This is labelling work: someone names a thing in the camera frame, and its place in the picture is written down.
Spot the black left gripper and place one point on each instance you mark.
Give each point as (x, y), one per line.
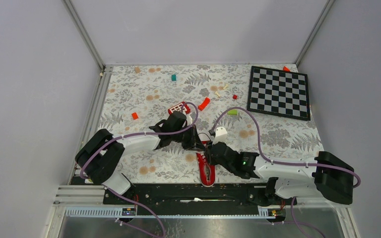
(194, 143)

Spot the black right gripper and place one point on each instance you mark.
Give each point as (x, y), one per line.
(210, 158)

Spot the red canvas sneaker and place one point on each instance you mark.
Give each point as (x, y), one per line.
(206, 171)

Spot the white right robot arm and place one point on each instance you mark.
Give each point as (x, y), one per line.
(324, 176)

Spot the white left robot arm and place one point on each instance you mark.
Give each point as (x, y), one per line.
(99, 157)

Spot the red white window brick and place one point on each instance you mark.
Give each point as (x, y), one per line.
(180, 107)

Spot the orange red curved block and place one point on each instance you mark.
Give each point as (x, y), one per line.
(204, 104)

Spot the green rectangular block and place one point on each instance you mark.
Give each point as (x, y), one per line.
(233, 112)

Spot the floral patterned table mat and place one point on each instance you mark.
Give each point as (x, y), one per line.
(149, 92)

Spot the black grey chessboard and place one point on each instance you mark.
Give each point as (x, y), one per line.
(279, 93)

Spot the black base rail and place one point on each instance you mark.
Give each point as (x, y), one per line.
(197, 200)

